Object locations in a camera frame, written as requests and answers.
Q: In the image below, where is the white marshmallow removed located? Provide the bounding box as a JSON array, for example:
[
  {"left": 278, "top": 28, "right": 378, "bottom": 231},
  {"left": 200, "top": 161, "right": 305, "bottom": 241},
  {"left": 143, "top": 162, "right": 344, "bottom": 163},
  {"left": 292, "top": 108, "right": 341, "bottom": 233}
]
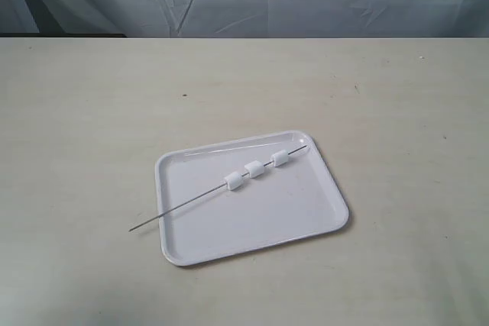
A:
[
  {"left": 270, "top": 150, "right": 290, "bottom": 167},
  {"left": 244, "top": 160, "right": 265, "bottom": 179},
  {"left": 224, "top": 171, "right": 244, "bottom": 191}
]

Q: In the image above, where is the thin metal skewer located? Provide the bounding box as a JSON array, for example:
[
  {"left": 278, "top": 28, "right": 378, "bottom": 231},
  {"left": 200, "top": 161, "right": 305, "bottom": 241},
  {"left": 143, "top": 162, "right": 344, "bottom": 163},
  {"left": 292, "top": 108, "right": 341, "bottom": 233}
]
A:
[{"left": 128, "top": 145, "right": 309, "bottom": 232}]

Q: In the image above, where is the white rectangular plastic tray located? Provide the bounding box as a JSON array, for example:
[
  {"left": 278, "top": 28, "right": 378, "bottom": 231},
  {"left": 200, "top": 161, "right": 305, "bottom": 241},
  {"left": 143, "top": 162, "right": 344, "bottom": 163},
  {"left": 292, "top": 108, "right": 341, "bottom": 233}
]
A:
[{"left": 155, "top": 131, "right": 349, "bottom": 266}]

